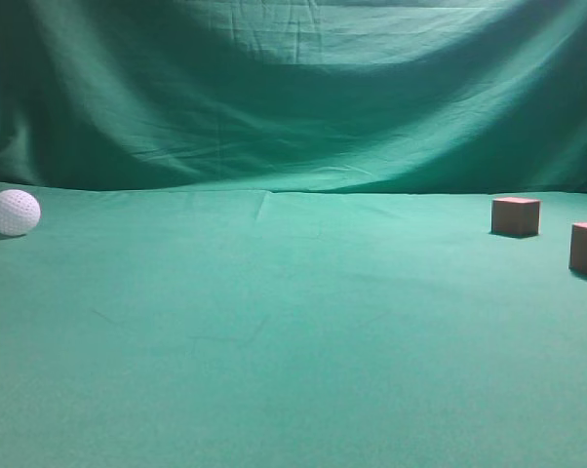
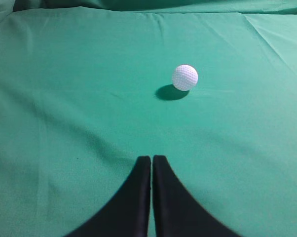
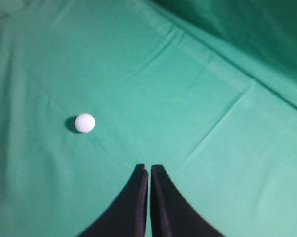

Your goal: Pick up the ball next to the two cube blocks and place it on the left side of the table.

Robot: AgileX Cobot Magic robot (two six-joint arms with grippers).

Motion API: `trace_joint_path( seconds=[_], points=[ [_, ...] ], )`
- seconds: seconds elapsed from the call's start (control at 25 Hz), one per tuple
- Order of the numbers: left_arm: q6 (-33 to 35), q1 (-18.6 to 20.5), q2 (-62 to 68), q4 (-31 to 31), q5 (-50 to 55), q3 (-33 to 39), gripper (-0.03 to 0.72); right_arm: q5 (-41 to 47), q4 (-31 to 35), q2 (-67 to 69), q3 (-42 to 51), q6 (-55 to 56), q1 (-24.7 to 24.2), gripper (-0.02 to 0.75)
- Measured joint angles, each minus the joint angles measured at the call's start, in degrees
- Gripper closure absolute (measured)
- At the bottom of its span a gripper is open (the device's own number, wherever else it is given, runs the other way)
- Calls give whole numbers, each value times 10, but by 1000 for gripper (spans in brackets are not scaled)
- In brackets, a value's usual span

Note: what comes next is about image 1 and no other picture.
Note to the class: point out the far brown cube block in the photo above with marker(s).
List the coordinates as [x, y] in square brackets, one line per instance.
[515, 216]

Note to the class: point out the green cloth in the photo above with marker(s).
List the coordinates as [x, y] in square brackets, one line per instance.
[265, 234]

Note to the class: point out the white dimpled golf ball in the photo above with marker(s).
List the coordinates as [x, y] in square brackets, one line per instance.
[20, 212]

